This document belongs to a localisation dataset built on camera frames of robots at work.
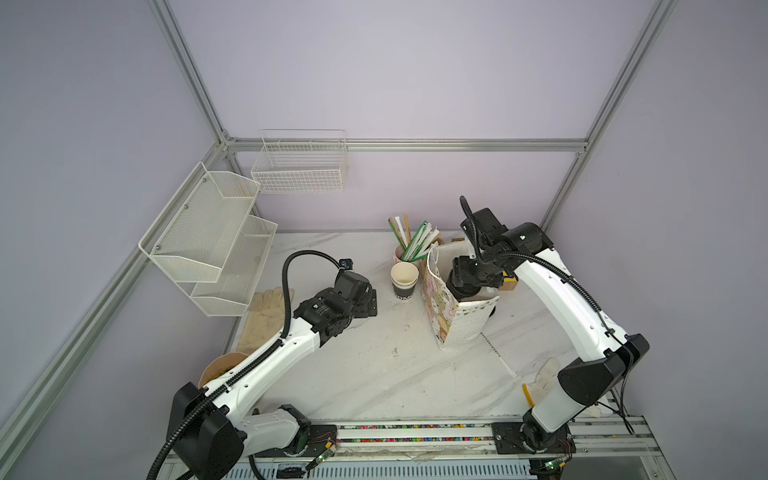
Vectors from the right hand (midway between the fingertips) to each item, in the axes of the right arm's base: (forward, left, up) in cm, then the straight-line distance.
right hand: (460, 278), depth 75 cm
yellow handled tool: (-21, -20, -26) cm, 39 cm away
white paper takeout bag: (-8, +1, -9) cm, 12 cm away
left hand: (-2, +28, -7) cm, 29 cm away
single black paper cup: (-3, -1, -1) cm, 3 cm away
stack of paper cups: (+13, +14, -17) cm, 26 cm away
